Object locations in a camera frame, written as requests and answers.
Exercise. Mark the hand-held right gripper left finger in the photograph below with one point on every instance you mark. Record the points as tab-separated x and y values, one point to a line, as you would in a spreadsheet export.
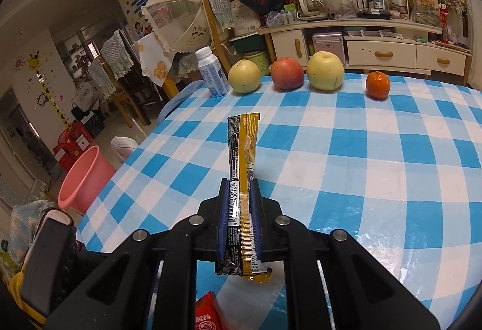
223	209

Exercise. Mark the pink plastic bucket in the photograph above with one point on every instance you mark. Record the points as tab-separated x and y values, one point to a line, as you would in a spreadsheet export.
90	179

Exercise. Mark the red snack packet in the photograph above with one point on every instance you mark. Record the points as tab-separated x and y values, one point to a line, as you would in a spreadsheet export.
207	315

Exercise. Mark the white electric kettle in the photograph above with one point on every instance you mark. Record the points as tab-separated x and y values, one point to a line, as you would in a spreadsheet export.
310	6

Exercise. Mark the cream TV cabinet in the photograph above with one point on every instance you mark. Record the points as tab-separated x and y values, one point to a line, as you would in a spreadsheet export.
380	51

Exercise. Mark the small yellow pear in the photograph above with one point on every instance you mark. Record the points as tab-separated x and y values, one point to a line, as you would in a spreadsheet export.
244	77

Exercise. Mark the blue checked tablecloth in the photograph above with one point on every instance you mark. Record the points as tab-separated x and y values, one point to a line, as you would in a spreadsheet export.
339	164

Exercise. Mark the table with orange-print cloth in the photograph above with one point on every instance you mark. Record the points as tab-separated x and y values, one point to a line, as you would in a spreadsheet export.
154	55

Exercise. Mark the printed tote bag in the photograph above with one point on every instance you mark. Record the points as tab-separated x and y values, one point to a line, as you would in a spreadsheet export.
425	6

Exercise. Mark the white rice bag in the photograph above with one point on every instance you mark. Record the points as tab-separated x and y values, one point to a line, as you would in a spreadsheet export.
244	19

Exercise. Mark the green plastic bucket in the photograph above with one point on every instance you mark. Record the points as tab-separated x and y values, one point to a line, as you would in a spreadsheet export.
260	61

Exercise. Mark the white milk bottle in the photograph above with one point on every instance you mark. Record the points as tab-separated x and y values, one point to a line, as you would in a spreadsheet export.
214	74

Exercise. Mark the green storage box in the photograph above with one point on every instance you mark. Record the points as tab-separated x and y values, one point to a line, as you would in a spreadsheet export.
246	42

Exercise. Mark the red gift bag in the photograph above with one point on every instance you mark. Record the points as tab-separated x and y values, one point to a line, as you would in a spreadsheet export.
75	138

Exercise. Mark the yellow and black stick wrapper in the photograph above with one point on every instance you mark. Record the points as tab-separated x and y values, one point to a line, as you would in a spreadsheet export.
244	149

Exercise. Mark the red hanging decoration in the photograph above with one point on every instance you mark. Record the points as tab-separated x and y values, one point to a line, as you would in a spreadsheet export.
445	25

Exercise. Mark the giraffe height wall sticker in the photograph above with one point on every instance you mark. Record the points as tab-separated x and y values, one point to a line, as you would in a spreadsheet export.
47	89

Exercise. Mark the clear plastic bag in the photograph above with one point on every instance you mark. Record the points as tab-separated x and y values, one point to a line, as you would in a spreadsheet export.
339	0

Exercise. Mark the cream mesh food cover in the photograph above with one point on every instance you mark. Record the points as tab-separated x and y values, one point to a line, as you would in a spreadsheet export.
177	25

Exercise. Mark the red apple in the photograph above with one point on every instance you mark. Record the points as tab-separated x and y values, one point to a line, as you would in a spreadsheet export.
288	73

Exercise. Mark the black tray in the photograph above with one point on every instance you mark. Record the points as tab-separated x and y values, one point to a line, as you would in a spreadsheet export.
372	15

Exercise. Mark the dark blue shopping bag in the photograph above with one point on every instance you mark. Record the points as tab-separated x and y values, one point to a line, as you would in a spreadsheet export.
92	123

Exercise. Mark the red and white gift box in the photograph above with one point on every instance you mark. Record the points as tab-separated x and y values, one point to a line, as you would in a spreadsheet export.
62	157

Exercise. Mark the large yellow pear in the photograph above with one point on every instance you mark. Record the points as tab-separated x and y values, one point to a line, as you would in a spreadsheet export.
325	71

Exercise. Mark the silver metal case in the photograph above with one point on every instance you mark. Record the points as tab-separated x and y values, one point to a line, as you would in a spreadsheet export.
327	44

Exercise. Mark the white shopping bag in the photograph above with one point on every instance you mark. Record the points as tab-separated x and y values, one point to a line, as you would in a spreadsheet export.
86	98

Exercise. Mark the orange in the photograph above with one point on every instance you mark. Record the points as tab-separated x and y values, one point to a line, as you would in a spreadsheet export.
377	85

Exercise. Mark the grey and blue clothes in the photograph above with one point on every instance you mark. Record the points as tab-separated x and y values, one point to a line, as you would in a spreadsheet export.
124	149

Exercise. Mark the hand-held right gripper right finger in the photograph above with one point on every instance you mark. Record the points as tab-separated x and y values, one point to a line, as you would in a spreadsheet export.
258	209

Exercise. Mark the wooden chair with quilted cover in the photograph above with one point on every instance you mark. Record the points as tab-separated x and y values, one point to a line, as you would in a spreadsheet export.
218	2

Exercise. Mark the light wood chair quilted cover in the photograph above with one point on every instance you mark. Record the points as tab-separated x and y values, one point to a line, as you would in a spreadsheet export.
98	76

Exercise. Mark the dark chair with quilted cover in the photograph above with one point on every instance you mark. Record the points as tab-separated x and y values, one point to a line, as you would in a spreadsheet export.
116	47

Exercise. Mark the pale blue lace cloth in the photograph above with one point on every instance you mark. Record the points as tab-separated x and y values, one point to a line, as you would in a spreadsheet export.
22	224

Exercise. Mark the pack of small water bottles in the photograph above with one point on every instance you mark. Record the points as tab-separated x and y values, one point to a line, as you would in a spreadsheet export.
280	18

